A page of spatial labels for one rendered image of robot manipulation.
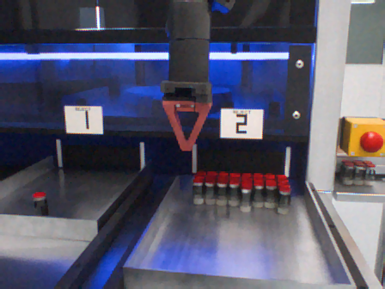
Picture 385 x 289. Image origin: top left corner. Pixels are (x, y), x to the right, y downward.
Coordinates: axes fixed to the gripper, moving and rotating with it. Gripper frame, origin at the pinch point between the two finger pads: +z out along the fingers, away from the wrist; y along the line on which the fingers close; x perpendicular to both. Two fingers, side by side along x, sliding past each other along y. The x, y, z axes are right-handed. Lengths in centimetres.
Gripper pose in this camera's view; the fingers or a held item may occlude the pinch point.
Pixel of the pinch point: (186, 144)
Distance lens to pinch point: 52.3
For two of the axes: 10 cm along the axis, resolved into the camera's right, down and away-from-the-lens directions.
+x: -10.0, -0.5, 0.6
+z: -0.3, 9.8, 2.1
